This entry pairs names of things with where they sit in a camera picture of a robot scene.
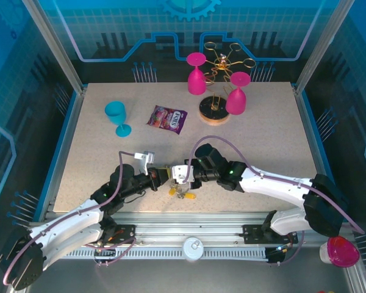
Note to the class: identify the yellow key tag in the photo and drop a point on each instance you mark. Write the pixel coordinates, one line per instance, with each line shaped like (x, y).
(172, 191)
(189, 195)

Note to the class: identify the metal keyring disc with rings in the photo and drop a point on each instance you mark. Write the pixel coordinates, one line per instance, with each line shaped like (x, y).
(179, 188)

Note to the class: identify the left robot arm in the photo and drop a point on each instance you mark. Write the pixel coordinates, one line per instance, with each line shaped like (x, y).
(67, 219)

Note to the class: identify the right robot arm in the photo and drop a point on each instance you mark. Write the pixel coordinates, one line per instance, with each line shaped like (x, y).
(274, 186)

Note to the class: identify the purple candy bag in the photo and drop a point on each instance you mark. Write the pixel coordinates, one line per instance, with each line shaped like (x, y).
(167, 119)

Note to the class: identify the pink plastic goblet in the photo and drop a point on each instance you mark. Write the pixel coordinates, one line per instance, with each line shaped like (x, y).
(196, 84)
(236, 102)

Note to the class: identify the blue plastic goblet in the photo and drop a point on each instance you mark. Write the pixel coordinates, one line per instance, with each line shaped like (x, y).
(116, 112)

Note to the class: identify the white round can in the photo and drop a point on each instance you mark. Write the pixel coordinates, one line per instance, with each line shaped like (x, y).
(192, 250)

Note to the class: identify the white cup with pink lid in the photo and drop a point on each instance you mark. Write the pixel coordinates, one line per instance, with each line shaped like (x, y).
(341, 253)

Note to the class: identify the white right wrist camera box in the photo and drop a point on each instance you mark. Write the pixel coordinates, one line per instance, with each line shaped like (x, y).
(180, 174)

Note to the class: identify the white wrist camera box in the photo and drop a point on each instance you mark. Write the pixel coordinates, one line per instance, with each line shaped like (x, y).
(148, 157)
(180, 174)

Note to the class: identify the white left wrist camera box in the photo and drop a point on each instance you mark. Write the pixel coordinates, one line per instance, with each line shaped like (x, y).
(148, 157)

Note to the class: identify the aluminium mounting rail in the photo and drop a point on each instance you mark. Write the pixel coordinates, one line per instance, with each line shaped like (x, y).
(186, 226)

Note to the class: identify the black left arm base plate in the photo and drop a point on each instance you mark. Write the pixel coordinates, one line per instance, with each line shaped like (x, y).
(126, 233)

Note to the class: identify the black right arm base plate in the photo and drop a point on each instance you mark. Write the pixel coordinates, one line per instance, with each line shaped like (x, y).
(251, 233)

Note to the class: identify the aluminium frame post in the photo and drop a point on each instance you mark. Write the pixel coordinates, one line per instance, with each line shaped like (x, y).
(320, 45)
(55, 45)

